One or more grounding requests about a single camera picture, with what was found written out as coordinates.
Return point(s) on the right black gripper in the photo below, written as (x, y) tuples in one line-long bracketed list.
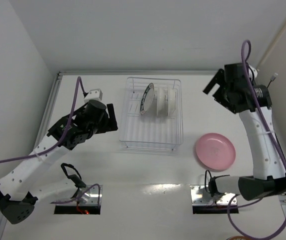
[(219, 89)]

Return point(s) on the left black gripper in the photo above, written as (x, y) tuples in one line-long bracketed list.
[(111, 119)]

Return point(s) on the green rimmed white plate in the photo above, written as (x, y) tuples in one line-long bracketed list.
[(147, 99)]

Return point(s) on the clear glass plate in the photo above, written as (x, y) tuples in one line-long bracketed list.
[(161, 98)]

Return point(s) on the pink plate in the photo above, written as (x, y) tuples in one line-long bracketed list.
[(215, 151)]

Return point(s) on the white ribbed plate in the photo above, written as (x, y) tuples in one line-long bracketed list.
[(171, 101)]

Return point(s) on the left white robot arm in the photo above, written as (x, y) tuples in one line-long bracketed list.
[(17, 199)]

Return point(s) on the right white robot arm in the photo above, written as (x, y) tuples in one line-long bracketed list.
[(269, 174)]

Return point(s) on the brown round object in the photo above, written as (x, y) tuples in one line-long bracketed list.
[(237, 237)]

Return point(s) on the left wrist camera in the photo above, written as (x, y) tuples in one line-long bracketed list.
[(94, 94)]

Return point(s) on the white wire dish rack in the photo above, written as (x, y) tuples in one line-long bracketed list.
[(150, 132)]

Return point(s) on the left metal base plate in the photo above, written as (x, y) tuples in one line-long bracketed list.
[(91, 195)]

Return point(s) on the metal base plate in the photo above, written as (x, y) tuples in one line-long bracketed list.
[(91, 195), (201, 198)]

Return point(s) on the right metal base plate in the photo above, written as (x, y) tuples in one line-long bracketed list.
[(201, 198)]

